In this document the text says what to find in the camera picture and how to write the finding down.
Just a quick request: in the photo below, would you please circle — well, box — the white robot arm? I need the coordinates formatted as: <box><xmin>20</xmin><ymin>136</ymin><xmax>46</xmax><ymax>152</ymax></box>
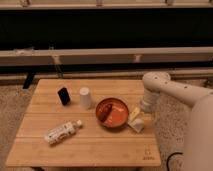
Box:
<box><xmin>140</xmin><ymin>72</ymin><xmax>213</xmax><ymax>171</ymax></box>

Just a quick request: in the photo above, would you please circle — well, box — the white plastic bottle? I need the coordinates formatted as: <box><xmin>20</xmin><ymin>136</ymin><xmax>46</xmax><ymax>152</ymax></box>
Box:
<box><xmin>44</xmin><ymin>120</ymin><xmax>83</xmax><ymax>145</ymax></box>

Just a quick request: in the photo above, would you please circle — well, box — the white paper cup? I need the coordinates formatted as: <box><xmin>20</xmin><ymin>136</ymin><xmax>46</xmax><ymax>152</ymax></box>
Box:
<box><xmin>79</xmin><ymin>87</ymin><xmax>92</xmax><ymax>109</ymax></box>

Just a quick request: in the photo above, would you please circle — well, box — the black cable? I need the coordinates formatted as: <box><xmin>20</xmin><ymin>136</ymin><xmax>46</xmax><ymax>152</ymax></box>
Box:
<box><xmin>166</xmin><ymin>152</ymin><xmax>184</xmax><ymax>171</ymax></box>

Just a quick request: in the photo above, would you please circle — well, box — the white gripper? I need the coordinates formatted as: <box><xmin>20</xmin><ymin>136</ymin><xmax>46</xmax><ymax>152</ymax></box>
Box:
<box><xmin>128</xmin><ymin>89</ymin><xmax>160</xmax><ymax>121</ymax></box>

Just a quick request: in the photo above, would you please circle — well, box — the long grey bench rail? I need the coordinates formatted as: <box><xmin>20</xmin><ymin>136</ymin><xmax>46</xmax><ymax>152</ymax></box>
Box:
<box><xmin>0</xmin><ymin>47</ymin><xmax>213</xmax><ymax>66</ymax></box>

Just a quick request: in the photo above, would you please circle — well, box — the white sponge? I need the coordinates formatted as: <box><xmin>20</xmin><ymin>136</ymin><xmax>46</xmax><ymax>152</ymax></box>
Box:
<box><xmin>128</xmin><ymin>118</ymin><xmax>144</xmax><ymax>133</ymax></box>

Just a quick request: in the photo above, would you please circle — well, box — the orange ceramic bowl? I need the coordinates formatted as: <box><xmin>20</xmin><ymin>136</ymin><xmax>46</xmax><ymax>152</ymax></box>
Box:
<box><xmin>95</xmin><ymin>98</ymin><xmax>129</xmax><ymax>128</ymax></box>

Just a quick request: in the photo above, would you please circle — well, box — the wooden table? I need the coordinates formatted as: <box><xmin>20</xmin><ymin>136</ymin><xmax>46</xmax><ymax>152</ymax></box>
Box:
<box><xmin>6</xmin><ymin>79</ymin><xmax>161</xmax><ymax>167</ymax></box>

